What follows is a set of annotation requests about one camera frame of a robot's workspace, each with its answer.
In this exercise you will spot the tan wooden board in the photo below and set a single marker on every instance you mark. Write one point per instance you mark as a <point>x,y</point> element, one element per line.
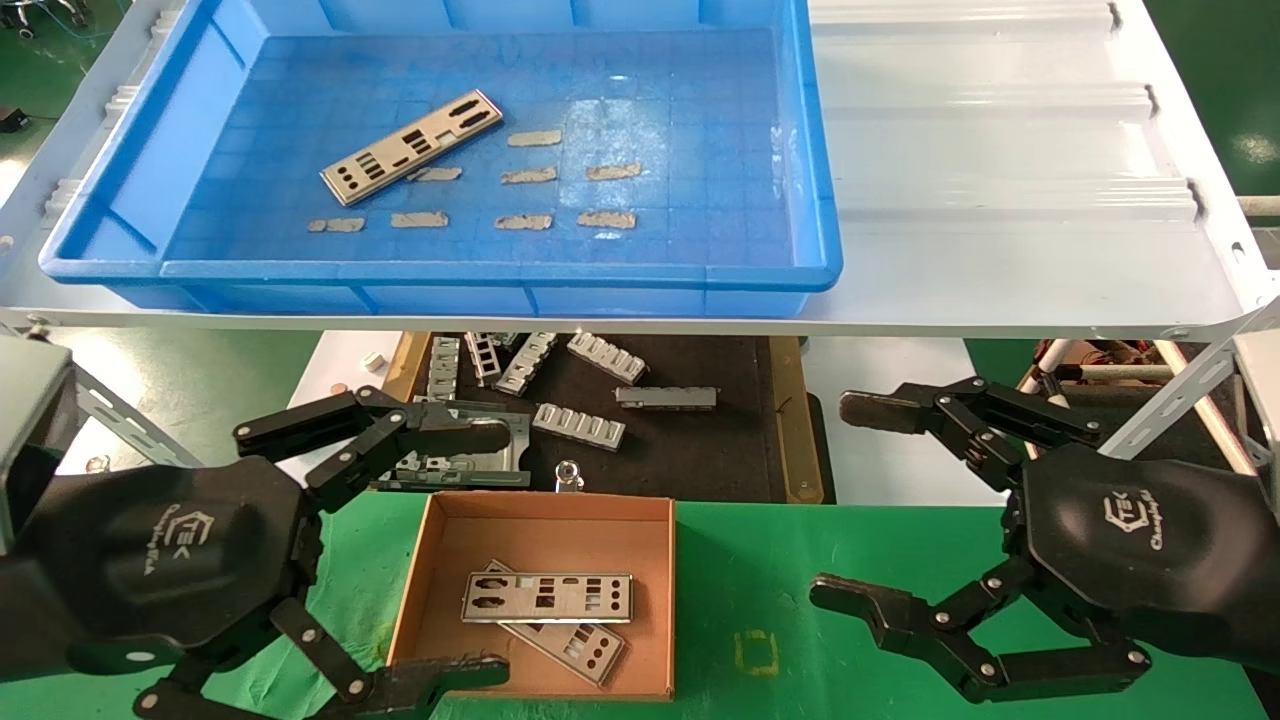
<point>795,440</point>

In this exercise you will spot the shallow brown cardboard box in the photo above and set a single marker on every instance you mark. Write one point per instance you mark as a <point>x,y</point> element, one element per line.
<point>560,530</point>

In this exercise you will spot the green table cloth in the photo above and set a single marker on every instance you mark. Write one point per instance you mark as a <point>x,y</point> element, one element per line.
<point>740,560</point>

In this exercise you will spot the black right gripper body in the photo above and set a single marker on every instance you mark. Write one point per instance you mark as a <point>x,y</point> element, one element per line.
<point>1150,550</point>

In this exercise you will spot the small silver metal clip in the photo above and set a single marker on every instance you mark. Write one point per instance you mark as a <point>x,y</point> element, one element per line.
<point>569,477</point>

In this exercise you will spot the chair caster base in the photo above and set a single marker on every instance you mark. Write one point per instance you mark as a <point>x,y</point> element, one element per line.
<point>22,25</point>

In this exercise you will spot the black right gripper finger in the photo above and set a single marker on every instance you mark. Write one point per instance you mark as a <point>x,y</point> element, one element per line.
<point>880,605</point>
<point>890,410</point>

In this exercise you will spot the white metal shelf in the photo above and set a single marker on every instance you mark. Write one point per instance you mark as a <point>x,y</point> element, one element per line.
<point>1000,200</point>

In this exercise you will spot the small white cap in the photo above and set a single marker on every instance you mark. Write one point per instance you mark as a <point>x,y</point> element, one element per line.
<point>374,361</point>

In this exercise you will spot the large grey metal frame plate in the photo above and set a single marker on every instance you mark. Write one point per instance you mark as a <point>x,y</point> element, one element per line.
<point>470,480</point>

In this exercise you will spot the grey slotted metal bracket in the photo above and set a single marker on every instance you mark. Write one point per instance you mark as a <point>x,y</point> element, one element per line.
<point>445,368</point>
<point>527,362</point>
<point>579,426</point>
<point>607,357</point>
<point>483,357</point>

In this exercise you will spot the black rubber mat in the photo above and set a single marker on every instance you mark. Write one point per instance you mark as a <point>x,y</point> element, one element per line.
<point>700,450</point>

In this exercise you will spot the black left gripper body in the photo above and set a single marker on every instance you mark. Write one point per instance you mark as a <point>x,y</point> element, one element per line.
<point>180,560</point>

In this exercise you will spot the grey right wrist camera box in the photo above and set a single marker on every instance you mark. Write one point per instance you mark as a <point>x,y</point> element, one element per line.
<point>1262,400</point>

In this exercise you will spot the grey metal bar bracket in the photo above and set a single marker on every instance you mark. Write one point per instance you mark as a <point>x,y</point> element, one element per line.
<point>666,397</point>

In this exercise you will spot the black power adapter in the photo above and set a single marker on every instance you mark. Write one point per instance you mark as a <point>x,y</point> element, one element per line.
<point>12,121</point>

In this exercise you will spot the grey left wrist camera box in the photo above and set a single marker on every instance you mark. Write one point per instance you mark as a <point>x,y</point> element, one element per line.
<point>35,400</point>

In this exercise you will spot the blue plastic tray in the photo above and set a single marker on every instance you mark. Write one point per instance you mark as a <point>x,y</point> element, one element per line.
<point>700,230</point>

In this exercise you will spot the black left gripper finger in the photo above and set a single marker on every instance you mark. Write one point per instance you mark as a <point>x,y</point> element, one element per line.
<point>450,435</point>
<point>440,675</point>

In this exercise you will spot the silver I/O shield plate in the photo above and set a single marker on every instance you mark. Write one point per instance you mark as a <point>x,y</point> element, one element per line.
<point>520,610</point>
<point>540,640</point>
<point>440,128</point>

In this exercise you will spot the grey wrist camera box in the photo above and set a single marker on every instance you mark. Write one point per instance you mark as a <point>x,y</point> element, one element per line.
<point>1262,400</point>
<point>35,400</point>

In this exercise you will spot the white pipe frame cart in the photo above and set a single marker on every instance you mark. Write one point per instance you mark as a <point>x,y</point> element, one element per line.
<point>1100,372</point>

